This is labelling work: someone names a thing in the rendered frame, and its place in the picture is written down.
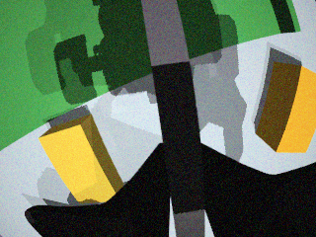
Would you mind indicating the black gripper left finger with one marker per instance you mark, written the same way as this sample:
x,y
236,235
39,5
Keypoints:
x,y
140,209

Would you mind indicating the orange cube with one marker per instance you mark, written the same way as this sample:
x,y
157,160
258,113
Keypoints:
x,y
289,117

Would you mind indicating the green putting mat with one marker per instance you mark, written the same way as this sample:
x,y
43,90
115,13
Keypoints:
x,y
56,55

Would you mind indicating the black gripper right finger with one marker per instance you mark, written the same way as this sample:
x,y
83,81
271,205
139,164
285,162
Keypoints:
x,y
241,201

